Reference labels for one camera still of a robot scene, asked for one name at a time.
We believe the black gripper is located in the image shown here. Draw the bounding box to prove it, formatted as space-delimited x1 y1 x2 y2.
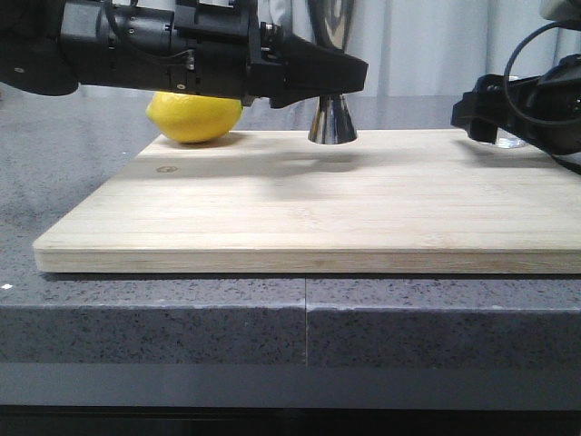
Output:
58 1 368 109
450 54 580 154

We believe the clear glass beaker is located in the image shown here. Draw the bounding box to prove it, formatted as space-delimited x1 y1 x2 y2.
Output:
493 136 528 150

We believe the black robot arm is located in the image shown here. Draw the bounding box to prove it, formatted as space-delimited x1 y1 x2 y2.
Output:
1 1 367 109

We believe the steel double jigger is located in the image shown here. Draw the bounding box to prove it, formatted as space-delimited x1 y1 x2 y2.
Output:
307 0 357 144

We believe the light wooden cutting board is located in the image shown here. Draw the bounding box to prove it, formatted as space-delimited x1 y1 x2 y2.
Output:
34 130 580 274

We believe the grey curtain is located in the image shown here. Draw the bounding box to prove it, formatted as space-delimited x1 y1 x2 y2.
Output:
258 0 581 99

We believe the yellow lemon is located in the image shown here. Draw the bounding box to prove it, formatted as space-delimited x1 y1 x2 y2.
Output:
145 92 242 144

